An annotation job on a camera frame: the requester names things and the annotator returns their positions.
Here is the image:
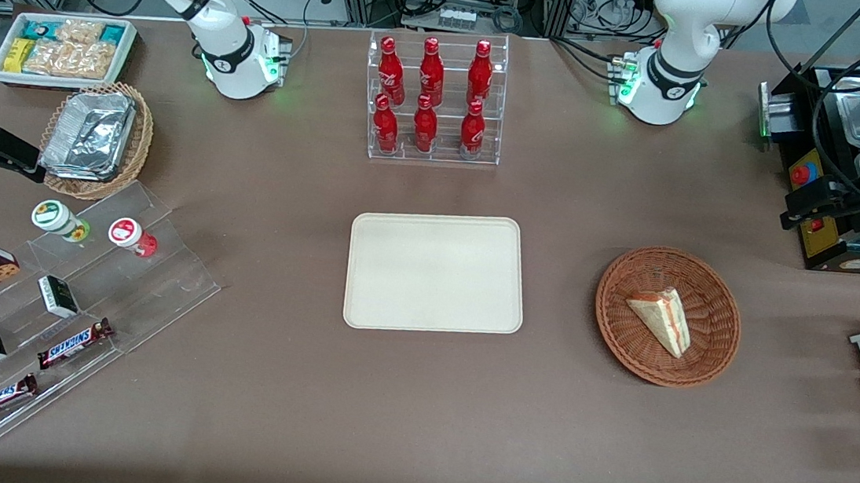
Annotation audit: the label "coiled grey cable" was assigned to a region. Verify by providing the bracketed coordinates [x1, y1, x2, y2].
[490, 5, 526, 35]

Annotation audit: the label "beige plastic tray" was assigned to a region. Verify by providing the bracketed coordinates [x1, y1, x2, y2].
[342, 203, 533, 345]

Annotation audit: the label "round brown wicker basket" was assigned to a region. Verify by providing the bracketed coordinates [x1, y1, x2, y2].
[587, 240, 749, 394]

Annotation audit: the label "white power strip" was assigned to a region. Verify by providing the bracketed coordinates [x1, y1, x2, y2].
[437, 4, 478, 31]

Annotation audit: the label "red lid strawberry cup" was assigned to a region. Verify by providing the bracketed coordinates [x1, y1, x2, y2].
[106, 215, 161, 260]

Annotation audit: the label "yellow emergency stop box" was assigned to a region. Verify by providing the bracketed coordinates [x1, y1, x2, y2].
[788, 146, 829, 193]
[798, 214, 844, 262]

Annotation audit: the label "oval light wicker basket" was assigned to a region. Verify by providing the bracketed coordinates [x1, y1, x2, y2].
[35, 75, 159, 207]

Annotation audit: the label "black food warmer cabinet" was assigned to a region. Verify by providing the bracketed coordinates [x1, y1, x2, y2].
[742, 57, 860, 276]

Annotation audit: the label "green lid sunflower cup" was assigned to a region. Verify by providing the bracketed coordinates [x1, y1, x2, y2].
[29, 198, 93, 245]

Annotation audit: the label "clear cookie bag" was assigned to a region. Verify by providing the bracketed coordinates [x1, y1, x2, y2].
[75, 41, 119, 82]
[54, 16, 108, 50]
[20, 37, 84, 79]

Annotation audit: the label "triangular sandwich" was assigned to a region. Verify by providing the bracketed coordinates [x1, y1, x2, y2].
[620, 283, 697, 360]

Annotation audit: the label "white plastic snack bin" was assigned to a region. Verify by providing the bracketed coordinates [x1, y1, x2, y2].
[0, 7, 141, 99]

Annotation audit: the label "red cola bottle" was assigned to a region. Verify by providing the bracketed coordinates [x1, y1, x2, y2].
[370, 93, 404, 155]
[415, 36, 448, 108]
[464, 38, 496, 108]
[458, 99, 489, 160]
[375, 36, 411, 105]
[410, 93, 441, 155]

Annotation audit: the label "clear acrylic bottle rack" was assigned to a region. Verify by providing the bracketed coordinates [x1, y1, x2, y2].
[357, 21, 512, 171]

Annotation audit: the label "stacked aluminium foil trays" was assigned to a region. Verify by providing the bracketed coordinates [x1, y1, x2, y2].
[38, 86, 139, 185]

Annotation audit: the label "yellow snack packet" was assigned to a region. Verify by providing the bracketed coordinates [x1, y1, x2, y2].
[3, 37, 36, 75]

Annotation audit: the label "clear acrylic stepped shelf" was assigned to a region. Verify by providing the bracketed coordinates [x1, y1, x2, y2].
[0, 167, 232, 467]

